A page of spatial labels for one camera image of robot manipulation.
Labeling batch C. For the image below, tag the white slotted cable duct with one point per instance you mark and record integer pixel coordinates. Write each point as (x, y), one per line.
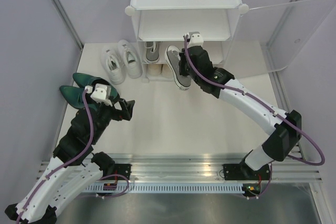
(168, 188)

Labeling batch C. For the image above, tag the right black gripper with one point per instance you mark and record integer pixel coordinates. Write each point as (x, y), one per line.
(183, 71)

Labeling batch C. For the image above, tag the grey canvas sneaker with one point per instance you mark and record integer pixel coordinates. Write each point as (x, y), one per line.
(152, 51)
(173, 59)

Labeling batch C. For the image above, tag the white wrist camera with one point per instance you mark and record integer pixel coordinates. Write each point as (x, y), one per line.
(102, 93)
(193, 39)

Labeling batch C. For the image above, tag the white plastic shoe cabinet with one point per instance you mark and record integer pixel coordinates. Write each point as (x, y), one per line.
(167, 21)

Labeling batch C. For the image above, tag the lower green heeled shoe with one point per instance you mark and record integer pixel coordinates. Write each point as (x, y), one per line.
(73, 96)

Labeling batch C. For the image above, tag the beige lace sneaker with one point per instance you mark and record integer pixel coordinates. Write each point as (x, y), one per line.
(166, 71)
(154, 69)

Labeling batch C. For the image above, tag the green heeled shoe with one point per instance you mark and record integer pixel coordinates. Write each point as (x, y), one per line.
(83, 80)
(73, 96)

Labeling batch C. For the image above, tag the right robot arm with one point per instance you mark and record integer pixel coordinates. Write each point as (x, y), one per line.
(282, 128)

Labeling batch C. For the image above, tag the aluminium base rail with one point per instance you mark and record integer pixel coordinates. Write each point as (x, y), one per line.
(204, 168)

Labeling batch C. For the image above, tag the left white sneaker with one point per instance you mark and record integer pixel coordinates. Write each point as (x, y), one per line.
(112, 65)

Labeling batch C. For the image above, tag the upper green heeled shoe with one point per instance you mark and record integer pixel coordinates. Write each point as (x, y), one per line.
(83, 80)

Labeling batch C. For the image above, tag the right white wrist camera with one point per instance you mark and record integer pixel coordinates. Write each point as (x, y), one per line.
(193, 39)

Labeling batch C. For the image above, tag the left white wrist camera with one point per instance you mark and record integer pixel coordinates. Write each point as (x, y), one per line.
(102, 93)

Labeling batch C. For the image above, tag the right white sneaker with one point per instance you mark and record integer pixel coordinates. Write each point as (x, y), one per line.
(130, 58)

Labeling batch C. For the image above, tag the white sneaker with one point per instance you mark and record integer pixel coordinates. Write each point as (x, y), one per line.
(130, 58)
(112, 65)

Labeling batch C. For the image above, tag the translucent cabinet door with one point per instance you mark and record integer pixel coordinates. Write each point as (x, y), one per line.
(267, 39)

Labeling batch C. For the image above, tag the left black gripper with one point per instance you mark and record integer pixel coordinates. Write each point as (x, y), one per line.
(120, 114)

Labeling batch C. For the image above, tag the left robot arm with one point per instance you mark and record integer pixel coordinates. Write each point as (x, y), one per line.
(51, 194)

